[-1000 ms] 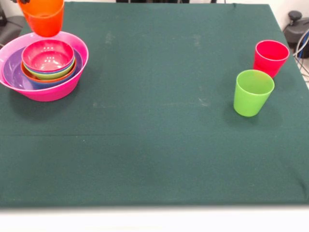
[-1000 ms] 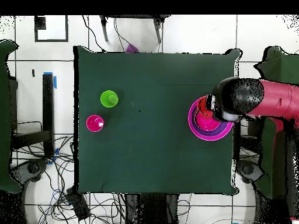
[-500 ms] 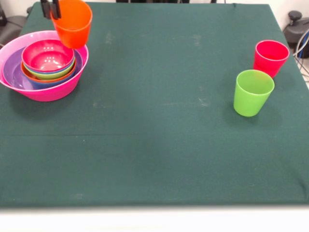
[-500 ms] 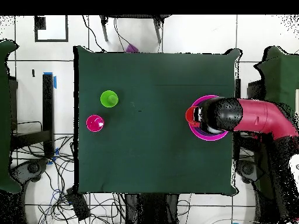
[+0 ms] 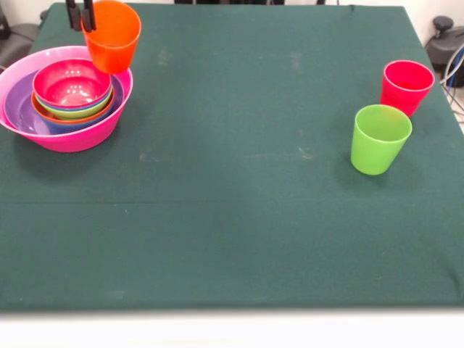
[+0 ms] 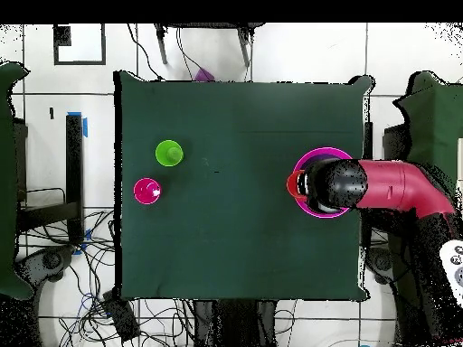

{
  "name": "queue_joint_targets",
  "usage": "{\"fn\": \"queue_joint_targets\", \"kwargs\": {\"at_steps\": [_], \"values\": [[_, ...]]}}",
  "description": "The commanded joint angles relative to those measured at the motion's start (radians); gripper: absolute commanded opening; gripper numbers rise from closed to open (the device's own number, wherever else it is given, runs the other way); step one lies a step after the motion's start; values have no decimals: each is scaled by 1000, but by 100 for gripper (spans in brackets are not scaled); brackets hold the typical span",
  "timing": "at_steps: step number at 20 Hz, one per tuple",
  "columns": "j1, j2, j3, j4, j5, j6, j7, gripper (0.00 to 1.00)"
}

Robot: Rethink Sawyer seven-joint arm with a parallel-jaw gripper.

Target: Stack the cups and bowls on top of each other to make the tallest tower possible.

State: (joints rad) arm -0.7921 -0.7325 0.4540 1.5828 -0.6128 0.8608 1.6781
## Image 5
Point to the orange bowl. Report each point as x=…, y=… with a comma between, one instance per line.
x=110, y=107

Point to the dark blue bowl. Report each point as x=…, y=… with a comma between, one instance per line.
x=108, y=99

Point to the purple bowl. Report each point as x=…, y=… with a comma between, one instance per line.
x=16, y=105

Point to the pinkish red cup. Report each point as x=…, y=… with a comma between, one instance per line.
x=406, y=90

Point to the green bowl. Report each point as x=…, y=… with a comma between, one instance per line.
x=72, y=114

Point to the large pink bowl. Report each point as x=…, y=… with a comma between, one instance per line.
x=72, y=143

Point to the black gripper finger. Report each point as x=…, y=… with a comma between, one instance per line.
x=74, y=16
x=88, y=16

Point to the small pinkish red bowl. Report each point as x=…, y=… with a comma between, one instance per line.
x=72, y=87

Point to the green cup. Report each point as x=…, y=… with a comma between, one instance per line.
x=373, y=152

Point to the dark green tablecloth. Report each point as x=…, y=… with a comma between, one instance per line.
x=253, y=235

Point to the light blue bowl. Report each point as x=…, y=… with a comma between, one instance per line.
x=72, y=129

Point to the orange cup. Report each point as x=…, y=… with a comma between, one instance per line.
x=112, y=36

